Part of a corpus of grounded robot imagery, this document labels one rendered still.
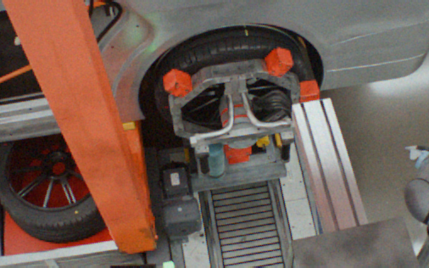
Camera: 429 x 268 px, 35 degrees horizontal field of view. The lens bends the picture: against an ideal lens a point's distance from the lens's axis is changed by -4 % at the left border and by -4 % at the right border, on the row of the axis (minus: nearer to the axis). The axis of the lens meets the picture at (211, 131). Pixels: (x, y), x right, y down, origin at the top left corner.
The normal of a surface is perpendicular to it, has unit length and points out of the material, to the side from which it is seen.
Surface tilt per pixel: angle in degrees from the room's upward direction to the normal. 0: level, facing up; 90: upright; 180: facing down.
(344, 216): 0
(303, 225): 0
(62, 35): 90
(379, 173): 0
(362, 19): 90
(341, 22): 90
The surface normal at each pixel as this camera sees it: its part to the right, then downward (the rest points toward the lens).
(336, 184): -0.05, -0.50
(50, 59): 0.15, 0.85
